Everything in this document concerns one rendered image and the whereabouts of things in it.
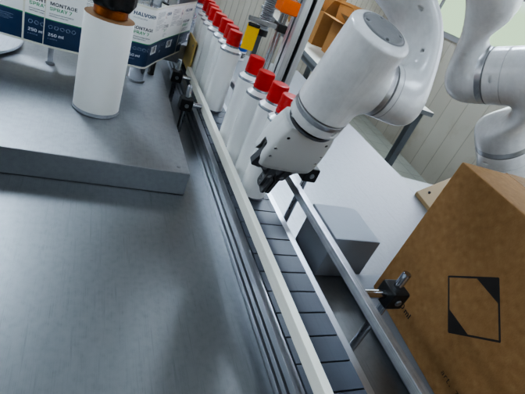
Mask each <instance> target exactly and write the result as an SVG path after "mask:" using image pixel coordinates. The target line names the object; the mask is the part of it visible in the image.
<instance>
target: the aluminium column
mask: <svg viewBox="0 0 525 394"><path fill-rule="evenodd" d="M324 1H325V0H298V2H299V3H301V4H302V5H301V8H300V10H299V12H298V15H297V17H293V16H292V17H291V19H290V22H289V24H288V26H287V30H286V33H285V35H284V38H283V40H282V42H281V45H280V48H279V51H278V53H277V56H276V58H275V61H274V63H273V67H272V69H271V72H273V73H275V75H276V76H275V79H274V80H276V81H282V82H284V83H285V84H287V85H288V86H290V83H291V80H292V78H293V76H294V74H295V71H296V69H297V66H298V64H299V61H300V59H301V57H302V53H303V52H304V50H305V47H306V44H307V42H308V40H309V37H310V34H311V33H312V30H313V28H314V25H315V23H316V20H317V17H318V15H319V14H320V10H321V8H322V6H323V3H324Z"/></svg>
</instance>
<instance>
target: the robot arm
mask: <svg viewBox="0 0 525 394"><path fill-rule="evenodd" d="M375 1H376V3H377V4H378V5H379V6H380V7H381V9H382V10H383V12H384V14H385V15H386V17H387V20H386V19H385V18H383V17H382V16H380V15H379V14H377V13H374V12H372V11H369V10H365V9H357V10H356V11H354V12H353V13H352V14H351V15H350V17H349V18H348V20H347V21H346V22H345V24H344V26H343V27H342V28H341V30H340V31H339V33H338V34H337V36H336V38H335V39H334V40H333V42H332V43H331V45H330V47H329V48H328V49H327V50H326V52H325V53H324V55H323V57H322V58H321V60H320V61H319V62H318V64H317V65H316V67H315V69H314V70H313V72H312V73H311V74H310V75H309V77H308V79H307V80H306V82H305V83H304V84H303V86H302V88H301V89H300V91H299V92H298V94H297V95H296V96H295V98H294V100H293V101H292V103H291V107H289V106H287V107H286V108H285V109H283V110H282V111H281V112H280V113H279V114H278V115H276V116H275V118H274V119H273V120H272V121H271V122H270V123H269V125H268V126H267V127H266V128H265V130H264V131H263V132H262V133H261V135H260V136H259V138H258V139H257V141H256V142H255V147H256V148H259V149H258V150H257V151H256V152H255V153H254V154H253V155H252V156H251V157H250V160H251V164H252V165H254V166H257V167H261V168H262V173H261V174H260V175H259V177H258V179H257V184H258V186H259V190H260V192H261V193H264V192H265V193H267V194H269V193H270V192H271V190H272V189H273V188H274V187H275V185H276V184H277V183H278V181H283V180H284V179H286V178H287V177H288V176H290V175H292V174H295V173H297V174H307V173H309V172H310V171H312V170H313V169H314V168H315V167H316V166H317V164H318V163H319V162H320V161H321V159H322V158H323V157H324V156H325V155H326V153H327V151H328V150H329V148H330V147H331V145H332V143H333V141H334V139H335V138H336V137H337V136H338V135H339V134H340V133H341V132H342V131H343V129H344V128H345V127H346V126H347V125H348V123H349V122H350V121H351V120H352V119H353V118H354V117H355V116H358V115H360V114H366V115H368V116H371V117H373V118H375V119H377V120H380V121H383V122H385V123H387V124H390V125H394V126H405V125H407V124H410V123H412V122H413V121H414V120H415V119H416V118H417V117H418V116H419V115H420V113H421V111H422V110H423V107H424V106H425V104H426V102H427V99H428V97H429V94H430V91H431V89H432V86H433V83H434V78H435V76H436V73H437V70H438V65H439V62H440V59H441V53H442V48H443V40H444V28H443V20H442V15H441V9H440V6H439V3H438V0H375ZM522 3H523V0H466V10H465V18H464V23H463V27H462V33H461V35H460V38H459V41H458V44H457V46H456V47H455V51H454V52H453V54H452V57H451V58H450V61H449V63H448V66H447V69H446V71H445V89H446V91H447V93H448V94H449V95H450V96H451V97H452V98H454V99H455V100H457V101H459V102H464V103H471V104H482V105H496V106H508V107H505V108H503V109H499V110H496V111H494V112H491V113H489V114H486V115H484V116H482V117H481V118H480V119H479V120H478V121H477V123H476V125H475V128H474V144H475V153H476V161H477V166H479V167H483V168H487V169H490V170H495V171H498V172H501V173H504V174H505V173H508V174H513V175H516V176H519V177H525V45H516V46H491V44H490V41H489V39H490V36H491V35H492V34H494V33H495V32H496V31H498V30H499V29H501V28H502V27H504V26H505V25H506V24H507V23H508V22H509V21H510V20H511V19H512V18H513V17H514V16H515V15H516V13H517V12H518V10H519V9H520V6H521V5H522Z"/></svg>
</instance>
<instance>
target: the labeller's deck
mask: <svg viewBox="0 0 525 394"><path fill-rule="evenodd" d="M47 58H48V47H45V46H42V45H37V44H34V43H31V42H28V41H23V44H22V46H21V47H19V48H18V49H16V50H14V51H11V52H7V53H2V54H0V172H2V173H8V174H20V175H27V176H34V177H46V178H52V179H59V180H65V181H78V182H84V183H91V184H103V185H109V186H116V187H122V188H135V189H141V190H148V191H154V192H166V193H173V194H179V195H183V194H184V192H185V188H186V186H187V183H188V179H189V177H190V172H189V169H188V165H187V161H186V158H185V155H184V150H183V147H182V144H181V141H180V136H179V133H178V130H177V125H176V122H175V119H174V115H173V110H172V107H171V105H170V100H169V96H168V93H167V90H166V86H165V82H164V79H163V74H162V71H161V68H160V65H159V61H158V62H156V65H155V72H154V75H149V74H147V72H148V67H147V68H145V75H144V79H145V82H144V83H143V84H137V83H134V82H132V81H129V80H128V79H127V78H126V75H127V74H128V73H129V69H130V67H129V66H127V71H126V75H125V79H124V84H123V91H122V95H121V100H120V107H119V114H118V115H117V116H115V117H113V118H110V119H99V118H94V117H90V116H86V115H84V114H82V113H79V112H78V111H76V110H75V109H74V108H73V106H72V100H73V92H74V85H75V79H76V72H77V60H78V54H74V53H71V52H64V51H60V50H57V49H54V56H53V61H54V62H55V65H48V64H46V63H45V60H46V59H47Z"/></svg>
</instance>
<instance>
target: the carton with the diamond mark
mask: <svg viewBox="0 0 525 394"><path fill-rule="evenodd" d="M404 270H406V271H408V272H409V273H410V274H411V276H412V277H411V278H410V279H409V280H408V282H407V283H406V284H405V286H404V287H405V288H406V290H407V291H408V293H409V294H410V297H409V298H408V299H407V300H406V302H405V303H404V304H403V306H402V307H401V308H400V309H387V311H388V313H389V315H390V316H391V319H392V320H393V321H394V323H395V326H396V327H397V329H398V331H399V332H400V334H401V336H402V338H403V339H404V341H405V344H406V345H407V346H408V348H409V350H410V352H411V354H412V355H413V357H414V359H415V361H416V362H417V364H418V366H419V367H420V370H421V371H422V372H423V375H424V377H425V378H426V380H427V382H428V383H429V385H430V387H431V389H432V390H433V392H434V394H525V177H519V176H516V175H513V174H508V173H505V174H504V173H501V172H498V171H495V170H490V169H487V168H483V167H479V166H475V165H473V164H469V163H461V165H460V166H459V168H458V169H457V171H456V172H455V173H454V174H453V176H452V177H451V179H450V180H449V182H448V183H447V184H446V186H445V187H444V188H443V190H442V191H441V193H440V194H439V196H438V197H437V198H436V199H435V201H434V203H433V204H432V205H431V207H430V208H429V210H428V211H427V212H426V213H425V215H424V216H423V218H422V219H421V221H420V222H419V223H418V224H417V226H416V228H415V229H414V230H413V232H412V234H411V235H410V236H409V237H408V239H407V240H406V241H405V243H404V245H403V246H402V247H401V248H400V250H399V251H398V253H397V254H396V255H395V257H394V259H393V260H392V261H391V262H390V264H389V265H388V266H387V268H386V270H385V271H384V272H383V274H382V275H381V276H380V278H379V279H378V281H377V282H376V284H375V285H374V288H375V289H377V288H378V287H379V286H380V284H381V282H382V281H383V280H385V279H392V280H397V279H398V277H399V276H400V275H401V274H402V272H403V271H404Z"/></svg>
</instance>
